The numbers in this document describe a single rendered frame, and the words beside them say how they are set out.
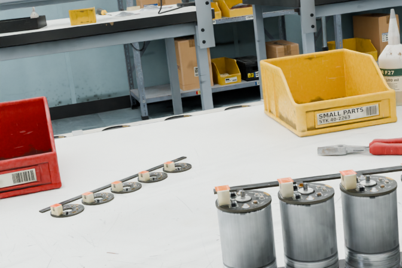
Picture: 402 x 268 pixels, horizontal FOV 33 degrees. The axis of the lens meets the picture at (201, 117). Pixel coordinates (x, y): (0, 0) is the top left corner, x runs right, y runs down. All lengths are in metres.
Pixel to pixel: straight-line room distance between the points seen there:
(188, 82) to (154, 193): 3.91
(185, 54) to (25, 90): 1.13
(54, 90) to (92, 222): 4.26
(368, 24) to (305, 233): 4.74
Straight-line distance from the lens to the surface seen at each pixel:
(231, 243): 0.30
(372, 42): 5.01
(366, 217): 0.30
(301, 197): 0.30
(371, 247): 0.31
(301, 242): 0.30
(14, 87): 4.71
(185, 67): 4.40
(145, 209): 0.48
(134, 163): 0.60
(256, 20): 3.41
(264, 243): 0.30
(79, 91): 4.74
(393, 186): 0.30
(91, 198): 0.51
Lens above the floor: 0.91
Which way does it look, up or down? 13 degrees down
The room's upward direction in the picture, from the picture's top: 7 degrees counter-clockwise
